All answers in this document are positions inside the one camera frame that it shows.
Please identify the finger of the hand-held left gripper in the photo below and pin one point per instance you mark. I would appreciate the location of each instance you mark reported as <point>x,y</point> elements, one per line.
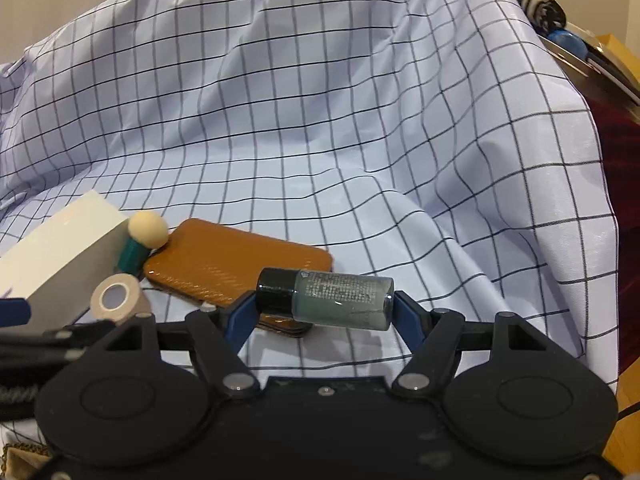
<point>55,342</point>
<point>15,311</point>

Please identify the beige tape roll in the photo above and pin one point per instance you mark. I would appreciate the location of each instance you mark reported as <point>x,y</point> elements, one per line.
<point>117,300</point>

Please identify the blue ball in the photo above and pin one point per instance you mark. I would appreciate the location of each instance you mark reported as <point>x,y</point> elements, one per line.
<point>569,42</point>

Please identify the woven basket with beige liner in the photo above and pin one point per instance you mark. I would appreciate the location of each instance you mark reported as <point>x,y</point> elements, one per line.
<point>20,462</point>

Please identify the dark red cloth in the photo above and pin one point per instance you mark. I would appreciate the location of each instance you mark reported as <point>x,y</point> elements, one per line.
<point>622,210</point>

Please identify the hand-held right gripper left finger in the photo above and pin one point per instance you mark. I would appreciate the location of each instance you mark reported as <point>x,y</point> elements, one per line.
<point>240,322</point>

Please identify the silver metal tray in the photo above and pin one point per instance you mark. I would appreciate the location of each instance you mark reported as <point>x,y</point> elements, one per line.
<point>600,75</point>

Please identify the black and white striped cloth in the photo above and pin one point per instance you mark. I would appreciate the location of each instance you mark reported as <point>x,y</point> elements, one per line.
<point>542,10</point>

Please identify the dark bottle with black cap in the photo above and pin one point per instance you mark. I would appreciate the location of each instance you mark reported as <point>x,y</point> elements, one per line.
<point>345,300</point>

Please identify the long white box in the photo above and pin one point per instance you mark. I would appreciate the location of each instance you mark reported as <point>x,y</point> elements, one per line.
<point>55,250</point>

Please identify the brown leather case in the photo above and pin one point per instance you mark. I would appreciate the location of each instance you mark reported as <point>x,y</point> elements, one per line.
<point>225,265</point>

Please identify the light wooden box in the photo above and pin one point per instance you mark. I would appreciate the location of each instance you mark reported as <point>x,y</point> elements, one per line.
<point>617,52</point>

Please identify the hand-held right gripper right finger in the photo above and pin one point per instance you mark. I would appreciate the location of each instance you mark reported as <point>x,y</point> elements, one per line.
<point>407,317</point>

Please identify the white checked bed sheet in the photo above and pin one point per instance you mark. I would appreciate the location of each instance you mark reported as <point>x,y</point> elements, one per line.
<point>325,135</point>

